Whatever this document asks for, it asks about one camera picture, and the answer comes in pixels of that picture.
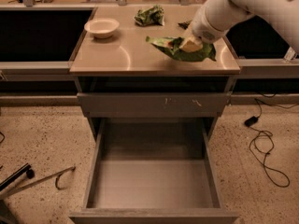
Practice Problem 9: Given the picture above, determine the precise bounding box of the green rice chip bag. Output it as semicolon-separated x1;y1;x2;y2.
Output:
146;36;216;63

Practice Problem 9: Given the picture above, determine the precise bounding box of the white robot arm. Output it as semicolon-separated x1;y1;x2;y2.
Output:
180;0;299;53

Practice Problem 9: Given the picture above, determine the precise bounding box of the crumpled green snack bag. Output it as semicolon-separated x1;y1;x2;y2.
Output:
134;5;164;26

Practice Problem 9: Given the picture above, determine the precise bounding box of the grey drawer cabinet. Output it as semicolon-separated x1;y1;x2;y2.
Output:
70;5;240;134

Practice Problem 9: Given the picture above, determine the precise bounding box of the closed grey top drawer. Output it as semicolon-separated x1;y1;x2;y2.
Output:
78;92;229;118

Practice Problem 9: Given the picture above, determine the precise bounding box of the open grey middle drawer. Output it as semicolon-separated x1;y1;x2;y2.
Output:
69;119;238;224

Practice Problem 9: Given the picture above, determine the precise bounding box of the white bowl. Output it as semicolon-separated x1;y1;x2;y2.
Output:
84;18;120;39

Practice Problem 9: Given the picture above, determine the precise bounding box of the clear plastic bottle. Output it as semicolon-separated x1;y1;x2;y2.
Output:
283;47;297;63

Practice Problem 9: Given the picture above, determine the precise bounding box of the grey metal hook bar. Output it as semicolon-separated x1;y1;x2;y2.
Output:
0;166;76;201

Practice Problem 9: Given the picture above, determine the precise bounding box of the black chair leg with caster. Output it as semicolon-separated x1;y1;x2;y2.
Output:
0;163;35;191

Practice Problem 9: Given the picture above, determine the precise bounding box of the black power cable with adapter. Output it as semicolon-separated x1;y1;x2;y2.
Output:
244;91;299;189

